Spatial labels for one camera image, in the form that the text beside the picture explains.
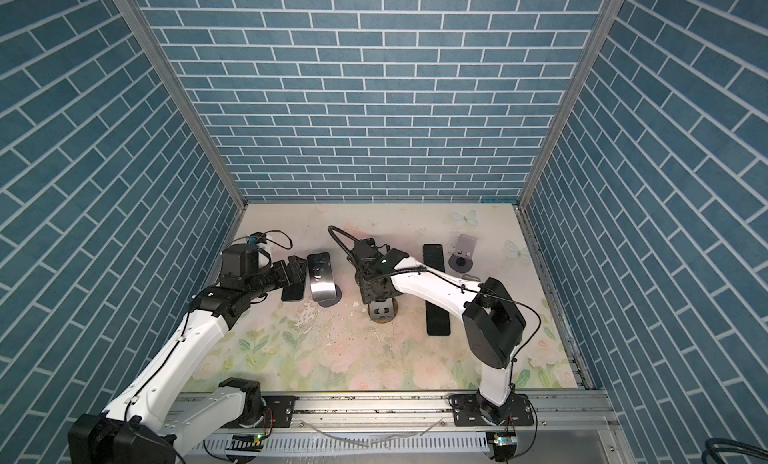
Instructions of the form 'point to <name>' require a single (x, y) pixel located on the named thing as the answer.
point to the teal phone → (293, 292)
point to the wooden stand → (383, 311)
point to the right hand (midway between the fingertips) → (373, 289)
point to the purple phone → (321, 276)
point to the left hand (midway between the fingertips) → (296, 265)
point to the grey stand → (462, 259)
